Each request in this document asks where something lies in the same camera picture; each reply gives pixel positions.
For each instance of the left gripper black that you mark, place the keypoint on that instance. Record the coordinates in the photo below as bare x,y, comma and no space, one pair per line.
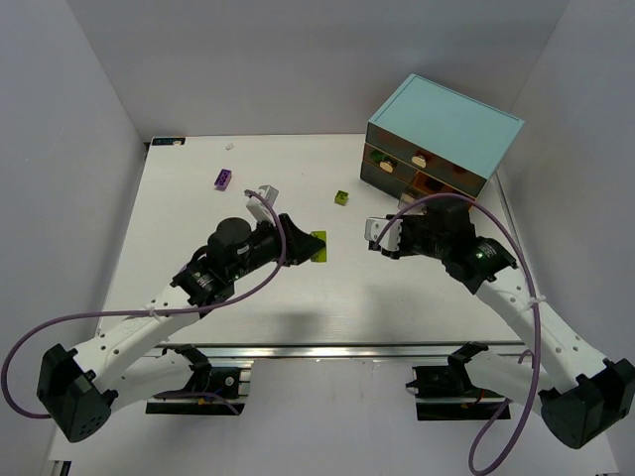
286,239

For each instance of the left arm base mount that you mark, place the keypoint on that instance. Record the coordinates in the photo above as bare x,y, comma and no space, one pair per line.
212,390

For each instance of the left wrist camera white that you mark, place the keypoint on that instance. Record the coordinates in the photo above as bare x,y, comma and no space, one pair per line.
260,203

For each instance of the purple lego brick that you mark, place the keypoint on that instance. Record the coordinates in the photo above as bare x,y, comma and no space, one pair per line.
223,179

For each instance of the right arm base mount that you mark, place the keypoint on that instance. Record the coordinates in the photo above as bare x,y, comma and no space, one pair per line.
445,393

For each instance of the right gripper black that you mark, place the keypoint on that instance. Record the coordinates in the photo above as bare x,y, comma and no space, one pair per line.
410,237

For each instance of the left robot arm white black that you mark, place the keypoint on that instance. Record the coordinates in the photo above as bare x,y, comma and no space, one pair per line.
82,387

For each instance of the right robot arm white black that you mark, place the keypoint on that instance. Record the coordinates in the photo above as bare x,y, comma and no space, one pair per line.
577,391

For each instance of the lime small lego brick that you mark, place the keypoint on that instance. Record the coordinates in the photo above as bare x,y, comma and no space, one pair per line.
341,198

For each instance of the transparent drawer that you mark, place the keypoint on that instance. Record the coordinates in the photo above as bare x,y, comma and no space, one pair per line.
385,172
422,185
414,155

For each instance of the teal drawer cabinet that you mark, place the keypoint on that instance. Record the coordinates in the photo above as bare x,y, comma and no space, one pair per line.
449,124

